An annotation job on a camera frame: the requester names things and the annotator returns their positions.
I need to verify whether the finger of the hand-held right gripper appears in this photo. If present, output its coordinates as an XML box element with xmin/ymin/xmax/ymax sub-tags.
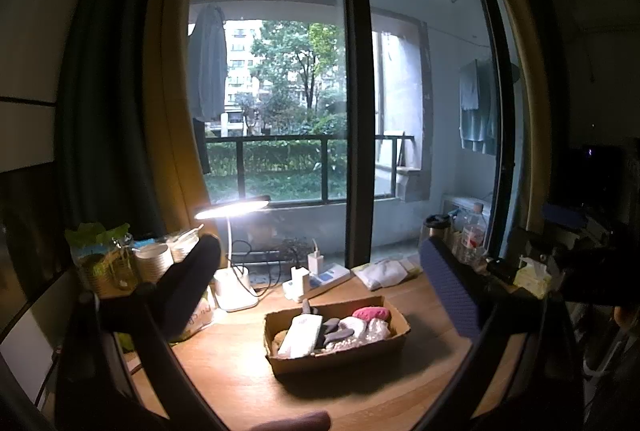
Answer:
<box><xmin>486</xmin><ymin>257</ymin><xmax>523</xmax><ymax>286</ymax></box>

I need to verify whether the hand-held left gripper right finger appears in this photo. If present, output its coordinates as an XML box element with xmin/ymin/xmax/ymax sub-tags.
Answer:
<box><xmin>415</xmin><ymin>236</ymin><xmax>586</xmax><ymax>431</ymax></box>

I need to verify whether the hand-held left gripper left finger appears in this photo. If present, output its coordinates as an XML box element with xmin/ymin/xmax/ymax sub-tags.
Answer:
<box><xmin>55</xmin><ymin>233</ymin><xmax>236</xmax><ymax>431</ymax></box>

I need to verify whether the magenta knitted cloth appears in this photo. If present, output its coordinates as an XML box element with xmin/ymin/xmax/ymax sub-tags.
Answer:
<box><xmin>351</xmin><ymin>306</ymin><xmax>392</xmax><ymax>322</ymax></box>

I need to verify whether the cartoon print tissue packet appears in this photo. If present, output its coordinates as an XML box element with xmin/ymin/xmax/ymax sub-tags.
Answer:
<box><xmin>276</xmin><ymin>314</ymin><xmax>324</xmax><ymax>359</ymax></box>

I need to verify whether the grey dotted glove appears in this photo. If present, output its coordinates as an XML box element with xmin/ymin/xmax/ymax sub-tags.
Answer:
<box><xmin>320</xmin><ymin>318</ymin><xmax>353</xmax><ymax>349</ymax></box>

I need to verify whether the cardboard box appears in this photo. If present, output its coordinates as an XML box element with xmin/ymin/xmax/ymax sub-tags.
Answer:
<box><xmin>263</xmin><ymin>295</ymin><xmax>411</xmax><ymax>379</ymax></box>

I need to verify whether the pale yellow tissue box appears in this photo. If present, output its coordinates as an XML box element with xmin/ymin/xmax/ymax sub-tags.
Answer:
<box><xmin>515</xmin><ymin>256</ymin><xmax>553</xmax><ymax>299</ymax></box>

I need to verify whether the white desk lamp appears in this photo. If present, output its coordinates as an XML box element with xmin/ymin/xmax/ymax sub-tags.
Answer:
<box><xmin>194</xmin><ymin>195</ymin><xmax>272</xmax><ymax>313</ymax></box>

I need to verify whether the clear water bottle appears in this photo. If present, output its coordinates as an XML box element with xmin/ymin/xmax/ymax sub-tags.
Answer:
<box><xmin>460</xmin><ymin>202</ymin><xmax>488</xmax><ymax>264</ymax></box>

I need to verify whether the paper cup package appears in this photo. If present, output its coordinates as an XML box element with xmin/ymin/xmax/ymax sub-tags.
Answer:
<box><xmin>132</xmin><ymin>226</ymin><xmax>218</xmax><ymax>342</ymax></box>

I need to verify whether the steel thermos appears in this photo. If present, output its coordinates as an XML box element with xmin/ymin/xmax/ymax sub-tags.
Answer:
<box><xmin>424</xmin><ymin>213</ymin><xmax>453</xmax><ymax>244</ymax></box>

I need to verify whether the white cloth pouch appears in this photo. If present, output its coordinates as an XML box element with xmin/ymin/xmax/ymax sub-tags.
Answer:
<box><xmin>356</xmin><ymin>258</ymin><xmax>418</xmax><ymax>289</ymax></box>

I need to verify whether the black appliance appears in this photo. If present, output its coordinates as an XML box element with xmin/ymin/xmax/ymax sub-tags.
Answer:
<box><xmin>570</xmin><ymin>143</ymin><xmax>626</xmax><ymax>212</ymax></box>

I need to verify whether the green cup package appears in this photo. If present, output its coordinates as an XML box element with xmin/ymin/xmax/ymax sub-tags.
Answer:
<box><xmin>65</xmin><ymin>222</ymin><xmax>136</xmax><ymax>299</ymax></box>

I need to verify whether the white power strip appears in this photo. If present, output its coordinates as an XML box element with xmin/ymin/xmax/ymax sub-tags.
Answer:
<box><xmin>282</xmin><ymin>262</ymin><xmax>351</xmax><ymax>303</ymax></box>

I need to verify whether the teal hanging garment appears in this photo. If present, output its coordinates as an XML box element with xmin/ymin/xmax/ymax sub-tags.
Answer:
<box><xmin>459</xmin><ymin>58</ymin><xmax>501</xmax><ymax>155</ymax></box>

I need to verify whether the black balcony railing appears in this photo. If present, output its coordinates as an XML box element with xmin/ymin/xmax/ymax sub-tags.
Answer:
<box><xmin>205</xmin><ymin>135</ymin><xmax>416</xmax><ymax>204</ymax></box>

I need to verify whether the dark green curtain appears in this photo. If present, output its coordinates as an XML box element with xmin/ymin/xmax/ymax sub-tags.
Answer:
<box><xmin>55</xmin><ymin>0</ymin><xmax>166</xmax><ymax>242</ymax></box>

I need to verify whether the grey hanging garment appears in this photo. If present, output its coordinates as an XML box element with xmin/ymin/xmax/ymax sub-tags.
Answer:
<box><xmin>187</xmin><ymin>3</ymin><xmax>228</xmax><ymax>122</ymax></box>

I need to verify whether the black window frame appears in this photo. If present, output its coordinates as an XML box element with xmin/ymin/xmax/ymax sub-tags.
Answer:
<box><xmin>340</xmin><ymin>0</ymin><xmax>381</xmax><ymax>269</ymax></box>

